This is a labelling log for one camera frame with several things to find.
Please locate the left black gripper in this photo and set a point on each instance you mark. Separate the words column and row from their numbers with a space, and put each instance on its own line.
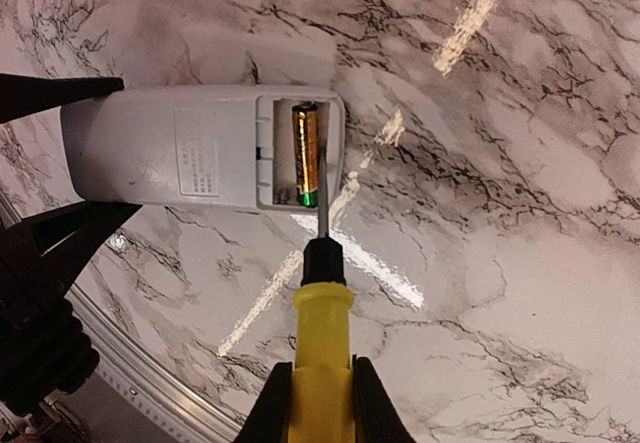
column 41, row 258

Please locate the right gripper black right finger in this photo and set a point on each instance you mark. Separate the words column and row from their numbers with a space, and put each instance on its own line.
column 376, row 419

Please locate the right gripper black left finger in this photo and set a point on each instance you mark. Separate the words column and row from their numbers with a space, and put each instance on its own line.
column 268, row 420

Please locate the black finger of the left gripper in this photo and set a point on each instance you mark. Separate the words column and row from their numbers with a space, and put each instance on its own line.
column 23, row 96

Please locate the yellow handled screwdriver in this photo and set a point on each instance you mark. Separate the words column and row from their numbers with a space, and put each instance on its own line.
column 322, row 408

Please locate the white remote control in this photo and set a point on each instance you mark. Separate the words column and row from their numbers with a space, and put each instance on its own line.
column 226, row 146

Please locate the battery in remote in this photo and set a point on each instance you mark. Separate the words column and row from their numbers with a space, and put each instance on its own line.
column 305, row 120

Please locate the front aluminium rail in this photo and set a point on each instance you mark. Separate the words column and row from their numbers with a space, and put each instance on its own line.
column 137, row 303

